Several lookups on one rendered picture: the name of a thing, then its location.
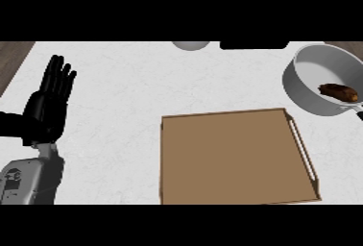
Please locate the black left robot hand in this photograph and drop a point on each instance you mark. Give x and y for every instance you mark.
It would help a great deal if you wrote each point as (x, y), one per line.
(47, 105)

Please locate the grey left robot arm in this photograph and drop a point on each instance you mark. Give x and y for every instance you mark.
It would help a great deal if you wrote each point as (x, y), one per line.
(28, 179)

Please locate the brown wooden tray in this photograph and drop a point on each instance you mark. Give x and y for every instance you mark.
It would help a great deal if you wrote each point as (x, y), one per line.
(232, 157)

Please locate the grey metal pot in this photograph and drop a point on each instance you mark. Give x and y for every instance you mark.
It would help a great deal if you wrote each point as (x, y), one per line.
(312, 83)

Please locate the brown sweet potato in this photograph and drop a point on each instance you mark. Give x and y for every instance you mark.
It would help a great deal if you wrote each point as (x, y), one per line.
(338, 92)

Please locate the grey rounded object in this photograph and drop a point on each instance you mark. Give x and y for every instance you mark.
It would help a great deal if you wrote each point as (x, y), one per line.
(191, 45)

